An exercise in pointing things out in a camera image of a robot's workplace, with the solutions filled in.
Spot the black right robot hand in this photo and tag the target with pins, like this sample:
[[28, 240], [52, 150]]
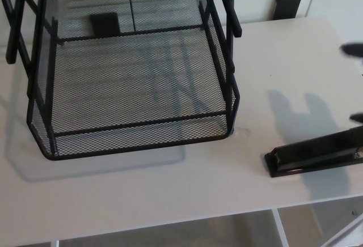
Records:
[[353, 50]]

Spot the black stapler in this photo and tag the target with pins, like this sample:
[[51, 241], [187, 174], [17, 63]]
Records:
[[314, 156]]

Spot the black mesh file tray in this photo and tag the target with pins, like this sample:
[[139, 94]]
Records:
[[136, 74]]

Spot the white desk frame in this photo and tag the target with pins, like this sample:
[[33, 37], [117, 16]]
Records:
[[276, 224]]

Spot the black table bracket left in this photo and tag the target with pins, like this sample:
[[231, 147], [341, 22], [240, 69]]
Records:
[[104, 24]]

